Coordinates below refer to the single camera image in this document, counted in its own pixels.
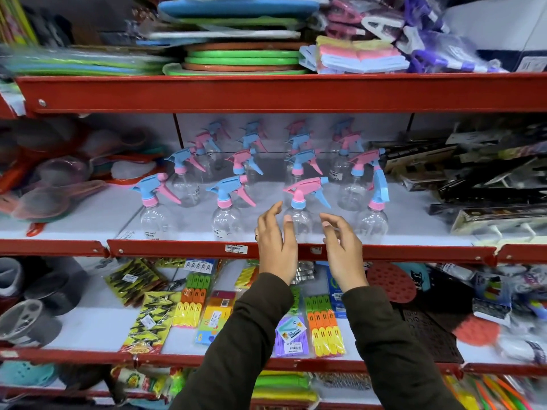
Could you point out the rows of clear spray bottles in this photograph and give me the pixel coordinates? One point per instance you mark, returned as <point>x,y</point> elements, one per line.
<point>239,187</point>

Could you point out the person's right forearm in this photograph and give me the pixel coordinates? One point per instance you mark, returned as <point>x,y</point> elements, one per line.
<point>393,354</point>

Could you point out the red metal shelf edge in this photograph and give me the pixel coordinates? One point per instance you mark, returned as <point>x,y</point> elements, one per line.
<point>107,358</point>
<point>171,249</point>
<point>256,93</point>

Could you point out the white price label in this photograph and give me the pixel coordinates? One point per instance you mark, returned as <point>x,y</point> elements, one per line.
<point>236,249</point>

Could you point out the person's left hand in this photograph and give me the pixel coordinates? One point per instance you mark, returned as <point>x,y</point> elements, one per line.
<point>275,247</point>

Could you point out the stack of green orange round mats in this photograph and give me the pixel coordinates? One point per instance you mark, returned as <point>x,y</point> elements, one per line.
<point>243,59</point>

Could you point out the pile of grey plastic containers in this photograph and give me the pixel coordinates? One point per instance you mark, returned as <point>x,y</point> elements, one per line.
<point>38,298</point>

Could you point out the multicolour sticky note pack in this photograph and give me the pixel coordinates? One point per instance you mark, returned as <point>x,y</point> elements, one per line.
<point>216,315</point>

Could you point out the teal plastic basket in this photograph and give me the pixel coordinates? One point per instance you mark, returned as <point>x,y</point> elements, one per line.
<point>25,373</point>

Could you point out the stack of blue green flat mats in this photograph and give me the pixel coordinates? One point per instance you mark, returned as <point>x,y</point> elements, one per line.
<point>239,12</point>

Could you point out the blue packet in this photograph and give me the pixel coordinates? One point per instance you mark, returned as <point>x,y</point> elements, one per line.
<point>335,294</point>

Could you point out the stack of green yellow packs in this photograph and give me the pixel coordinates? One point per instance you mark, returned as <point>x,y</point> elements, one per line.
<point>284,386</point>

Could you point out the orange round scrubber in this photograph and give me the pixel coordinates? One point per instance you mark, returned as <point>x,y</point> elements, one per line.
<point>476,330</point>

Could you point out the person's left forearm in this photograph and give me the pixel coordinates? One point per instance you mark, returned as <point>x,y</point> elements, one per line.
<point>239,345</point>

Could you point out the pile of black packaged tools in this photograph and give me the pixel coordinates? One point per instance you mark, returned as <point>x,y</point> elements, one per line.
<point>478,179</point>

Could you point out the stack of green flat packs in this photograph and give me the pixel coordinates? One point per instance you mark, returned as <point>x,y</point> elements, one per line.
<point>85,63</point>

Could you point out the pile of purple white clip packs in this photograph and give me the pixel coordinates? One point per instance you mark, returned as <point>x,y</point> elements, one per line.
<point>431,42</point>

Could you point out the person's right thumb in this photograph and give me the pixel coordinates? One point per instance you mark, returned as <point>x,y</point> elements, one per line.
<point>326,234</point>

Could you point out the black perforated mat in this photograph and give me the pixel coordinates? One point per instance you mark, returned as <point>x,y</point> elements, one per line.
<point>431,337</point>

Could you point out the pile of plastic strainers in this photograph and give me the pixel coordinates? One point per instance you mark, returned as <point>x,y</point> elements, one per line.
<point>64,175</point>

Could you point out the pack of metal clips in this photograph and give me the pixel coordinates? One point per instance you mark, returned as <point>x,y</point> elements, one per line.
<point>305,273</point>

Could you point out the pack of pastel sponge cloths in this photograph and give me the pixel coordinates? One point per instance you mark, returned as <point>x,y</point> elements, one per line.
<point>359,57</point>

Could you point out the red round silicone mat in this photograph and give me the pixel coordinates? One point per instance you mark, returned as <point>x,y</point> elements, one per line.
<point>391,283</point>

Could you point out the pack of pink clips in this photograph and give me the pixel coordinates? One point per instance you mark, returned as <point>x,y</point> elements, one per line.
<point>348,19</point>

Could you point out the green orange yellow clothespin pack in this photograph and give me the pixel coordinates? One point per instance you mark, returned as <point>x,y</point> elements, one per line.
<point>192,301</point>
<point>324,328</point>

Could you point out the purple pack with white label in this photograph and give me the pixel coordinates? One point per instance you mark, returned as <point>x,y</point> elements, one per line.
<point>292,337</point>

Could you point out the person's right hand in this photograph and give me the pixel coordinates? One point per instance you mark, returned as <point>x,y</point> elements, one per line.
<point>346,260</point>

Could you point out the person's left thumb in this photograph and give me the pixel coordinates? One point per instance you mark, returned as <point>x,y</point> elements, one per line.
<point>291,232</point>

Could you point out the yellow pack of black clips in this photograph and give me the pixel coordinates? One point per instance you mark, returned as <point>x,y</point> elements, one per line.
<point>132,279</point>
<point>149,322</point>

